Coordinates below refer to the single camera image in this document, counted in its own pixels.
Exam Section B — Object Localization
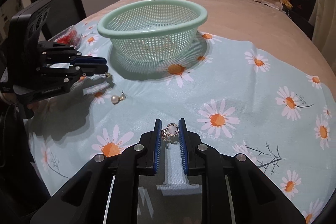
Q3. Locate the green plastic colander basket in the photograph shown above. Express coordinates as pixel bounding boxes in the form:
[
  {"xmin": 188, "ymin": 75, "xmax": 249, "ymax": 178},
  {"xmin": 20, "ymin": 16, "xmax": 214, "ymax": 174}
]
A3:
[{"xmin": 97, "ymin": 0, "xmax": 208, "ymax": 62}]

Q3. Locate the clear box of cherry tomatoes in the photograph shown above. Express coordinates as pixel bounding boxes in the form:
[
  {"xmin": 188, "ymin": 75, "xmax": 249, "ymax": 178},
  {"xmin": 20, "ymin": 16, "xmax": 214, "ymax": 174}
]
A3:
[{"xmin": 49, "ymin": 26, "xmax": 82, "ymax": 48}]

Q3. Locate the brown plush toy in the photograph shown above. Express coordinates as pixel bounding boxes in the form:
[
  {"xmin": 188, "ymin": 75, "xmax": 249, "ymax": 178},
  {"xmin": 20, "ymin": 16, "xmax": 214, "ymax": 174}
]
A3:
[{"xmin": 280, "ymin": 0, "xmax": 293, "ymax": 10}]

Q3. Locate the tan bed cover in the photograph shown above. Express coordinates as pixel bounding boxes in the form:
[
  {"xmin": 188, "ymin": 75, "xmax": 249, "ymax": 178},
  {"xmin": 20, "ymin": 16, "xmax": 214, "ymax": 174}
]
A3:
[{"xmin": 76, "ymin": 0, "xmax": 335, "ymax": 94}]

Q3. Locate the pearl earring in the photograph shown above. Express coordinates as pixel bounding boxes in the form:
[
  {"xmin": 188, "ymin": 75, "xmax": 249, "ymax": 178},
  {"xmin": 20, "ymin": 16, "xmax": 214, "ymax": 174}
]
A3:
[
  {"xmin": 105, "ymin": 72, "xmax": 112, "ymax": 79},
  {"xmin": 110, "ymin": 91, "xmax": 126, "ymax": 105}
]

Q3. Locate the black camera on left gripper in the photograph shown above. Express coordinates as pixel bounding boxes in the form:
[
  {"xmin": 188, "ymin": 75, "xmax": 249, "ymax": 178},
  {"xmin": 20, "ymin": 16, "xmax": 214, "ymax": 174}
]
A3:
[{"xmin": 8, "ymin": 0, "xmax": 52, "ymax": 47}]

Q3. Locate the oval stone ring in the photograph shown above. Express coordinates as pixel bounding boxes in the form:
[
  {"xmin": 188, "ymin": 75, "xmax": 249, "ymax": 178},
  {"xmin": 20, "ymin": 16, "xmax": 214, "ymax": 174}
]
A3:
[{"xmin": 160, "ymin": 122, "xmax": 181, "ymax": 144}]

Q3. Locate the left hand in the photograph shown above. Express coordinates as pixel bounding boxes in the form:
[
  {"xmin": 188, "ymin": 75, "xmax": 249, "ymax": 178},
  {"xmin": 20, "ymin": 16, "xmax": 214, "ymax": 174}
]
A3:
[{"xmin": 1, "ymin": 93, "xmax": 47, "ymax": 119}]

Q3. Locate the daisy print light-blue cloth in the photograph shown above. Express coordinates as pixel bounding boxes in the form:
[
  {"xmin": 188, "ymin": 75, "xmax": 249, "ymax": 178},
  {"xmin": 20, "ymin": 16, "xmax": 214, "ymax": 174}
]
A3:
[{"xmin": 27, "ymin": 25, "xmax": 335, "ymax": 223}]

